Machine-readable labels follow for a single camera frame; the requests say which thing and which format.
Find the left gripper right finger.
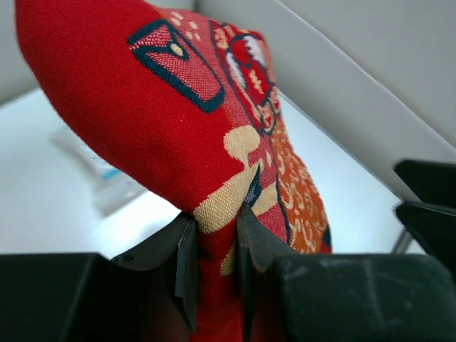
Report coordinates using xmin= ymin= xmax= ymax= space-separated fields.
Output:
xmin=236 ymin=206 xmax=297 ymax=341

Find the white wet wipes pack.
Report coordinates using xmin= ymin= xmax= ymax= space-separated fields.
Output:
xmin=50 ymin=125 xmax=179 ymax=217

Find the red patterned cloth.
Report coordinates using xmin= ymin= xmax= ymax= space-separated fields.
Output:
xmin=15 ymin=1 xmax=331 ymax=341

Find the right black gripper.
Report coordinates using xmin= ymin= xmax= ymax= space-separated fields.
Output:
xmin=394 ymin=160 xmax=455 ymax=257

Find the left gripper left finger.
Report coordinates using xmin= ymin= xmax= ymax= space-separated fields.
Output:
xmin=111 ymin=213 xmax=198 ymax=333

